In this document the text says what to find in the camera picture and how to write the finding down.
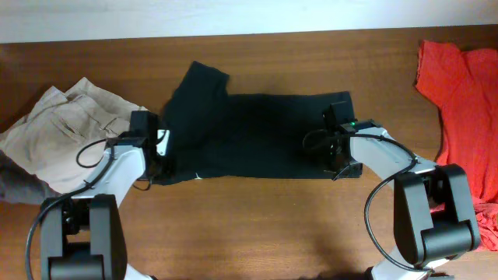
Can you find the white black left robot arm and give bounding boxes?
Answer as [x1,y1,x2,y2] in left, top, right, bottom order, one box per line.
[32,129,170,279]

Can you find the dark green t-shirt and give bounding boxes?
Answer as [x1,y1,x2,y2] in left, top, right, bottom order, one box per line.
[155,61,352,185]

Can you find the red t-shirt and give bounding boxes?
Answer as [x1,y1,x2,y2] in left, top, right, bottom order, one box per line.
[415,40,497,251]

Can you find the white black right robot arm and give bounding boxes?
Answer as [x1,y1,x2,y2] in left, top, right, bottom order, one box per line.
[327,120,481,279]

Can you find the grey folded garment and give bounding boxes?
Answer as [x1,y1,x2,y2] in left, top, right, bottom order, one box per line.
[1,152,60,205]

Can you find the beige folded trousers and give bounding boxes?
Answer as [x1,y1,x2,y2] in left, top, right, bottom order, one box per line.
[1,78,145,193]

